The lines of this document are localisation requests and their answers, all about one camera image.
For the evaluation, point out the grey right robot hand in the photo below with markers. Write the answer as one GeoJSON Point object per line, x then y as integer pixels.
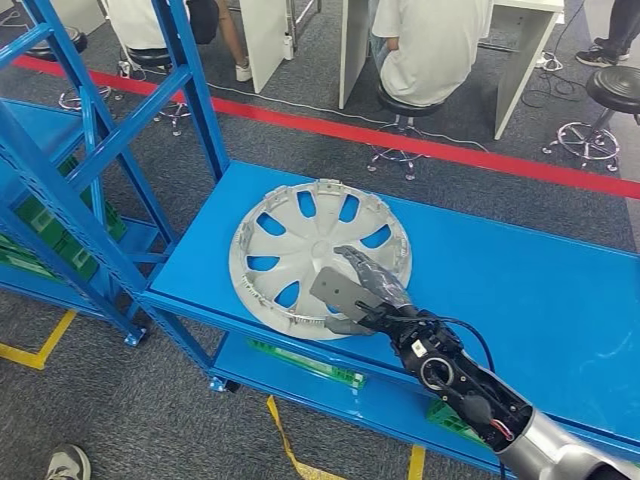
{"type": "Point", "coordinates": [380, 278]}

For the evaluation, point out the silver plastic hubcap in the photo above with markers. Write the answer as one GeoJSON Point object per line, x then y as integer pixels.
{"type": "Point", "coordinates": [300, 258]}

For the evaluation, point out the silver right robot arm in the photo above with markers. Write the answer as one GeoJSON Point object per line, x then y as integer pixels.
{"type": "Point", "coordinates": [540, 437]}

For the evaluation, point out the blue metal shelf rack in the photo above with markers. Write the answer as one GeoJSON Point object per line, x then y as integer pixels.
{"type": "Point", "coordinates": [500, 285]}
{"type": "Point", "coordinates": [30, 126]}

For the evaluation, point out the red barrier belt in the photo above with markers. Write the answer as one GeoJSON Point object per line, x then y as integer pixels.
{"type": "Point", "coordinates": [350, 132]}

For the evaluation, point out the black round stool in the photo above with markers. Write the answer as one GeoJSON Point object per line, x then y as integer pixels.
{"type": "Point", "coordinates": [404, 106]}
{"type": "Point", "coordinates": [617, 86]}
{"type": "Point", "coordinates": [55, 43]}
{"type": "Point", "coordinates": [150, 58]}

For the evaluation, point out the white desk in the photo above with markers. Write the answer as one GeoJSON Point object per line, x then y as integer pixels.
{"type": "Point", "coordinates": [263, 40]}
{"type": "Point", "coordinates": [520, 66]}

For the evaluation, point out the white power strip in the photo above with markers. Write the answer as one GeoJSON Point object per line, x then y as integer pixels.
{"type": "Point", "coordinates": [549, 61]}

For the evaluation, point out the metal frame legs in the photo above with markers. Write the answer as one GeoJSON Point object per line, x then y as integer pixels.
{"type": "Point", "coordinates": [300, 20]}

